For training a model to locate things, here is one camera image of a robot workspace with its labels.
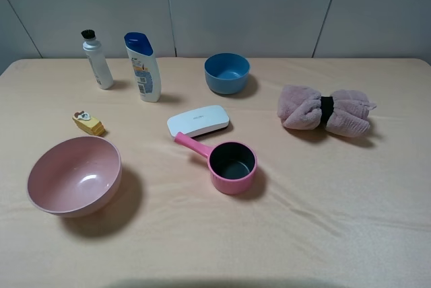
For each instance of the yellow toy cake slice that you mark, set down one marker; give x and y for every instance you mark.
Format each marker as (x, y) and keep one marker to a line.
(88, 123)

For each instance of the white rectangular case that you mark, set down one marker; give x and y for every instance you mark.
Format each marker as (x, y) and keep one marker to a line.
(199, 121)

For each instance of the pink saucepan black inside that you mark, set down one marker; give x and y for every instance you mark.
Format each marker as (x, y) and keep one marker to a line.
(232, 165)

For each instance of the blue bowl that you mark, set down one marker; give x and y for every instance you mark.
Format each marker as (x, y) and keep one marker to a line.
(226, 73)

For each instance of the white blue shampoo bottle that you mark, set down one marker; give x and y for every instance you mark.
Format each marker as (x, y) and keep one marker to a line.
(145, 66)

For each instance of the peach tablecloth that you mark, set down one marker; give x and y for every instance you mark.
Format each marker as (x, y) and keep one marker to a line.
(324, 211)

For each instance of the white bottle with brush cap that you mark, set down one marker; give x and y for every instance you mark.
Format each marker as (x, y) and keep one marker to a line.
(93, 50)

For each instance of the pink rolled towel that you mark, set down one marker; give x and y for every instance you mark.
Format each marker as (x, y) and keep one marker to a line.
(343, 113)

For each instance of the large pink bowl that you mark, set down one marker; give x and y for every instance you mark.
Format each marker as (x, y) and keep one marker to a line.
(76, 177)

